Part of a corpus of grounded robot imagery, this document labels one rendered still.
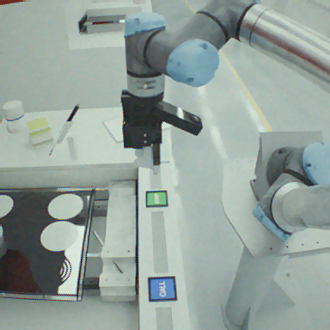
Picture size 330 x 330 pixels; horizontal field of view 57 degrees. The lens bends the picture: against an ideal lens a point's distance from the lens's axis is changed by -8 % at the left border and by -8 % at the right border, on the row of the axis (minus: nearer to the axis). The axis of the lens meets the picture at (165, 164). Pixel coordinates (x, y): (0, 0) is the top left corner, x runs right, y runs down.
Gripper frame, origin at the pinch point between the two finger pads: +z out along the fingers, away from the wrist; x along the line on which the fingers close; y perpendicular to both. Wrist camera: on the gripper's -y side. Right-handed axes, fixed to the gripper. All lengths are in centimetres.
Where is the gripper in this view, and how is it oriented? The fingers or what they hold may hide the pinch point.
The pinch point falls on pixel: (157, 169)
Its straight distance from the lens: 76.4
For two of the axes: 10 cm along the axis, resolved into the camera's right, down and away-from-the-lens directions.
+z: 0.0, 7.9, 6.1
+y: -10.0, 0.2, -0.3
